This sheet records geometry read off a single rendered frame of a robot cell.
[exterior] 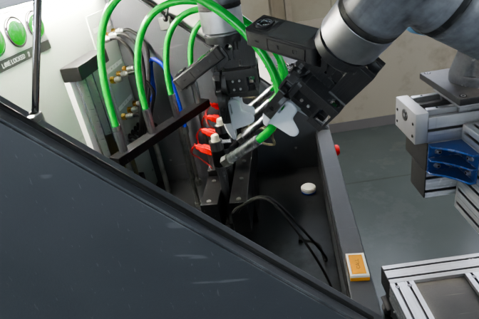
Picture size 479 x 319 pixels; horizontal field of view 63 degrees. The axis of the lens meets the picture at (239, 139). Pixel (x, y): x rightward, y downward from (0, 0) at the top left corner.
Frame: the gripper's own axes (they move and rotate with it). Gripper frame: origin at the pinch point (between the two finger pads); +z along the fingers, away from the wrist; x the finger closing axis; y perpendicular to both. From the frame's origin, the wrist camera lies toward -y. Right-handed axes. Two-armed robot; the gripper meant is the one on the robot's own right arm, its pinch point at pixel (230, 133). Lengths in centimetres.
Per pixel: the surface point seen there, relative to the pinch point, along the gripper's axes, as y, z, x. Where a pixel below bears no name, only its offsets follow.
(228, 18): 5.0, -24.4, -12.7
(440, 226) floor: 82, 111, 97
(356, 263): 20.4, 15.4, -21.9
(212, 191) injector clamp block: -6.2, 13.6, -0.1
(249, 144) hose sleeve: 5.2, -3.6, -13.0
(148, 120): -19.1, -1.7, 7.3
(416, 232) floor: 69, 111, 94
